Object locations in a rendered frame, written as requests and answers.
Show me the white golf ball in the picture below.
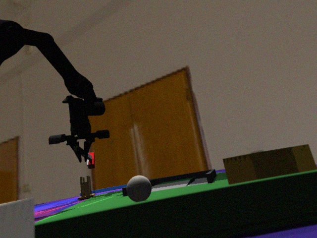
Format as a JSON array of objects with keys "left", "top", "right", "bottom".
[{"left": 127, "top": 175, "right": 152, "bottom": 202}]

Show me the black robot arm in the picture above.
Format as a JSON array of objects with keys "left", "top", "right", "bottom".
[{"left": 0, "top": 20, "right": 106, "bottom": 117}]

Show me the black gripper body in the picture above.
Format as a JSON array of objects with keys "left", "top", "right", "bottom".
[{"left": 49, "top": 116, "right": 110, "bottom": 145}]

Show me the green flat mat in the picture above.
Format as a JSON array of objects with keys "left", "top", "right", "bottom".
[{"left": 35, "top": 173, "right": 317, "bottom": 238}]

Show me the yellow block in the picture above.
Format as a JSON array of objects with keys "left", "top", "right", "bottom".
[{"left": 223, "top": 144, "right": 317, "bottom": 184}]

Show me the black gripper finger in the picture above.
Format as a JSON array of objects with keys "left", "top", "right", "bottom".
[
  {"left": 84, "top": 140, "right": 95, "bottom": 162},
  {"left": 66, "top": 141, "right": 82, "bottom": 163}
]

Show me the red putter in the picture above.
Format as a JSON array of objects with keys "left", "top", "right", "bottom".
[{"left": 73, "top": 146, "right": 95, "bottom": 169}]

